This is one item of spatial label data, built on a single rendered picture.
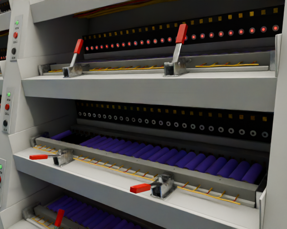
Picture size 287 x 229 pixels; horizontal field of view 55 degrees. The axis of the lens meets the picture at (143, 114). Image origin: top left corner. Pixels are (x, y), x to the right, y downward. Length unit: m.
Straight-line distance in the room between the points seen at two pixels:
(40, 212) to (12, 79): 0.36
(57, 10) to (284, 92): 0.54
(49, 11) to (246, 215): 0.61
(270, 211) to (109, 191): 0.27
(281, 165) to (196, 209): 0.14
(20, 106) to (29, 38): 0.18
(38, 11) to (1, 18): 0.20
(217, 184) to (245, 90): 0.15
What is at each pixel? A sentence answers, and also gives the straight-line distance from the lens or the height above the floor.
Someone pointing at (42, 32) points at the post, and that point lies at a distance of 0.82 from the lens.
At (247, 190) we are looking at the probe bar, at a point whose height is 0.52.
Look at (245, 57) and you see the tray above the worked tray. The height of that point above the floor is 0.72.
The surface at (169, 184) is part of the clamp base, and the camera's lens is 0.46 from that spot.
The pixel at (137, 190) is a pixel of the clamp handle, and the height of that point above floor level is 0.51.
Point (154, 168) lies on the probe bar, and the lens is 0.50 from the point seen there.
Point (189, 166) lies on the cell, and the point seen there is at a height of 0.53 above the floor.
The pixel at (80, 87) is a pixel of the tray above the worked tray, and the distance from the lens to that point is 0.58.
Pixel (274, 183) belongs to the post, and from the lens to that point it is 0.37.
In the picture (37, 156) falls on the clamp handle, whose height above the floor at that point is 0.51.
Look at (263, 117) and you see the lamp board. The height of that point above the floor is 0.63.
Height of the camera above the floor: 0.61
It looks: 1 degrees up
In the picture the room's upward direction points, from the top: 6 degrees clockwise
